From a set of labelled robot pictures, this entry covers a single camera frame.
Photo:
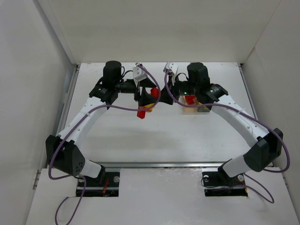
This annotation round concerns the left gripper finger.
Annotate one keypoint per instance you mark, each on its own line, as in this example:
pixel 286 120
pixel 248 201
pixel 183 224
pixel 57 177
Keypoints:
pixel 147 83
pixel 145 99

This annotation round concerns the grey transparent container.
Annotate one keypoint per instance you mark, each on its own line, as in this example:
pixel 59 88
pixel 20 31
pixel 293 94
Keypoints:
pixel 204 109

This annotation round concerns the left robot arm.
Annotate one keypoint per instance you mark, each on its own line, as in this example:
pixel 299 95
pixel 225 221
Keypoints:
pixel 63 150

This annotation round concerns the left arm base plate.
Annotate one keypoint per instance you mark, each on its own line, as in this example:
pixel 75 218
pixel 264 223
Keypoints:
pixel 108 187

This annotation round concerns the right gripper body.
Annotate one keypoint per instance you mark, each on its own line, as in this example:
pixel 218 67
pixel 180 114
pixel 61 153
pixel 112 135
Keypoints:
pixel 173 90

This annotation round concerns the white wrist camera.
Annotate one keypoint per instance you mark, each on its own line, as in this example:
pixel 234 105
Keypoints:
pixel 139 74
pixel 171 69

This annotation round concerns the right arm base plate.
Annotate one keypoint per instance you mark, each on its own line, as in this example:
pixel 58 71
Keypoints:
pixel 225 186

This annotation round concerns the aluminium rail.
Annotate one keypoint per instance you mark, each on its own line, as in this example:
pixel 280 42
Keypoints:
pixel 159 165

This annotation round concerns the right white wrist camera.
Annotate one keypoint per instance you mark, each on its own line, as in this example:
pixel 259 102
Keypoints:
pixel 171 69

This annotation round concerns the red and yellow lego stack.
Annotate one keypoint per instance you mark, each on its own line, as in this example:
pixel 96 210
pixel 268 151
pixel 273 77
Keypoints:
pixel 142 110

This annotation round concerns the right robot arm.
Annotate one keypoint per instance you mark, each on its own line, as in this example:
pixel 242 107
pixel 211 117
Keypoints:
pixel 265 143

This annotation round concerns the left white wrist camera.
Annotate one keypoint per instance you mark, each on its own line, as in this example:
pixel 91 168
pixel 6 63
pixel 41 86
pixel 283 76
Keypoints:
pixel 139 74

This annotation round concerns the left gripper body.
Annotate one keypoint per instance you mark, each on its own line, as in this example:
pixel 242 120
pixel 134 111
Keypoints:
pixel 137 91

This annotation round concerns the red lego brick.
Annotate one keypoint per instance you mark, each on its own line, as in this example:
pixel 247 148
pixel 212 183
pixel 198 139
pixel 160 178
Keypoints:
pixel 190 100

